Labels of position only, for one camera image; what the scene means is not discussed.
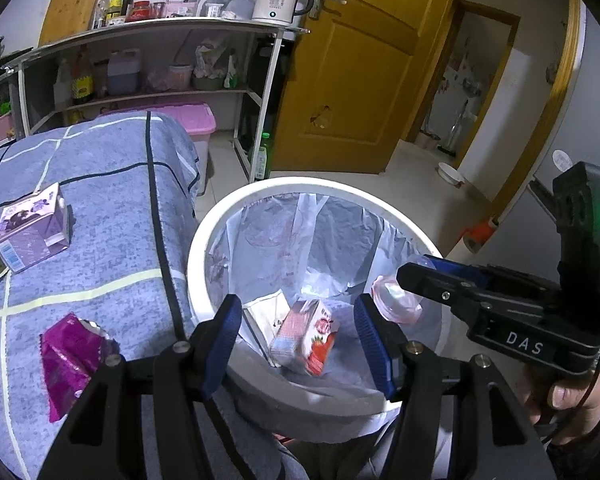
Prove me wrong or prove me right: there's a purple milk drink carton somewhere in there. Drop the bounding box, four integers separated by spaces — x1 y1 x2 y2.
0 182 70 273

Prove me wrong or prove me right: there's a red lidded jar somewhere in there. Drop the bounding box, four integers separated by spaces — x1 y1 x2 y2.
126 0 152 22

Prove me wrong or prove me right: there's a magenta snack bag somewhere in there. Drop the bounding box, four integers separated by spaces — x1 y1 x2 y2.
40 312 119 422

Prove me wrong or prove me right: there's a green sauce bottle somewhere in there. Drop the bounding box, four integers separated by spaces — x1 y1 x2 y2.
106 0 122 23

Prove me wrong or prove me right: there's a purple plastic jug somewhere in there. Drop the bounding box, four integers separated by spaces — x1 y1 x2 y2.
107 49 142 96

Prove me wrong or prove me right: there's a yellow label oil bottle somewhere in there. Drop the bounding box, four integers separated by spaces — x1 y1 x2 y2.
71 46 95 104

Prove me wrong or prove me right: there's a pink lidded storage box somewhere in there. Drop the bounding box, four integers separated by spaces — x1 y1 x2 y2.
98 102 216 196

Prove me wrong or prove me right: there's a person's right hand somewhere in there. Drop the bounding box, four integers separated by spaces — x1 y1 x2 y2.
517 365 600 445

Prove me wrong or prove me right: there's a clear plastic cup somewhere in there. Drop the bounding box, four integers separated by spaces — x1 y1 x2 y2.
368 261 422 326

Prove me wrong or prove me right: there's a blue checked tablecloth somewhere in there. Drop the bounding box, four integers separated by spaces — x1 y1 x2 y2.
0 110 286 480

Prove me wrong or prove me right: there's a green glass bottle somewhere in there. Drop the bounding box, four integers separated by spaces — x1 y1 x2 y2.
254 131 272 181

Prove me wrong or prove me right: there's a pink strawberry milk carton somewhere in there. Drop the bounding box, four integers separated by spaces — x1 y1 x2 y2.
270 299 339 377

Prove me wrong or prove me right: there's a beige paper bag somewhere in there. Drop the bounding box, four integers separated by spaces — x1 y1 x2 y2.
242 289 290 356

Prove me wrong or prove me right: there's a wooden cutting board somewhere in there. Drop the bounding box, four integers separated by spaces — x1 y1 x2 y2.
38 0 98 47

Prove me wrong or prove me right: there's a yellow wooden door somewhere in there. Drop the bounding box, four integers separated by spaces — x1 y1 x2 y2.
272 0 453 174

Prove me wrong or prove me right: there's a white round trash bin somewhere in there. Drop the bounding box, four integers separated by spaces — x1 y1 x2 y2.
187 177 437 443

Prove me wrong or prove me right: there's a metal kitchen shelf rack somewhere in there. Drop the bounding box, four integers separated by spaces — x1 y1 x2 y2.
4 16 300 179

